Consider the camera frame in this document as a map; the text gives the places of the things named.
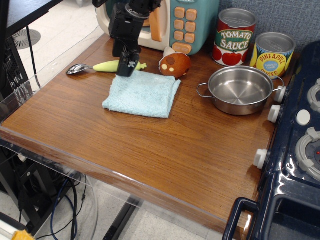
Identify blue cable under table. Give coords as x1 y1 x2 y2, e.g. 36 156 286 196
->
49 177 78 240

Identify dark blue toy stove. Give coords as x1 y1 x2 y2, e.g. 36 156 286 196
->
223 41 320 240

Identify spoon with yellow-green handle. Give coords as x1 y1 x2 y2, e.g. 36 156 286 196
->
66 60 133 77

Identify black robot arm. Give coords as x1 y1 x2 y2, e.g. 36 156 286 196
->
109 0 161 77

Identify black desk on left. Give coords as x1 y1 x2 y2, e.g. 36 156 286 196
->
0 0 61 100

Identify toy microwave teal and cream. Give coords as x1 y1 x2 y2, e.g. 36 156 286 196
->
92 0 220 55

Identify tomato sauce can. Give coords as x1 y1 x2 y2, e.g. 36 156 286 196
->
212 8 257 67

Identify light blue folded towel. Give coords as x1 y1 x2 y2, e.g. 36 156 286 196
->
102 70 181 119

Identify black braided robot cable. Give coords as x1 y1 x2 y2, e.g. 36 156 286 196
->
91 0 111 8

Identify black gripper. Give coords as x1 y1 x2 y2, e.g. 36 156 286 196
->
109 2 145 77

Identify small stainless steel pot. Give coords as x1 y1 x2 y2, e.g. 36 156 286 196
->
196 65 285 116

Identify black cable under table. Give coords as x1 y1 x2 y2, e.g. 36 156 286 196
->
36 174 88 240

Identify brown plush mushroom toy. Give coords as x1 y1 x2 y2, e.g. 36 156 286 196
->
158 46 192 79

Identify pineapple slices can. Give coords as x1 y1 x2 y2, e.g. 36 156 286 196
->
249 32 296 77

